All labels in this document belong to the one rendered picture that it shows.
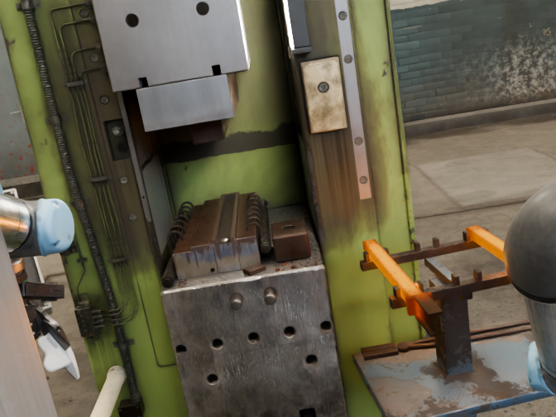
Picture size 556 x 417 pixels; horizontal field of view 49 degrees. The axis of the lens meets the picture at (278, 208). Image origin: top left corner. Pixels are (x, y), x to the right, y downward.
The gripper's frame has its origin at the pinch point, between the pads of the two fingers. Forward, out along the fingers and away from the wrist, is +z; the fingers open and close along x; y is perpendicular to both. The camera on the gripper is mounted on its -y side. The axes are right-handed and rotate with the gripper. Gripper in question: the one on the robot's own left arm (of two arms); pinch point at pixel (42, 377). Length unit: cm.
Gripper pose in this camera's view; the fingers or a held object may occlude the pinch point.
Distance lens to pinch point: 115.8
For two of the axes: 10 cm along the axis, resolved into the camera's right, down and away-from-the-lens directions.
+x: 9.6, -0.8, -2.8
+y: -2.5, 3.0, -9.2
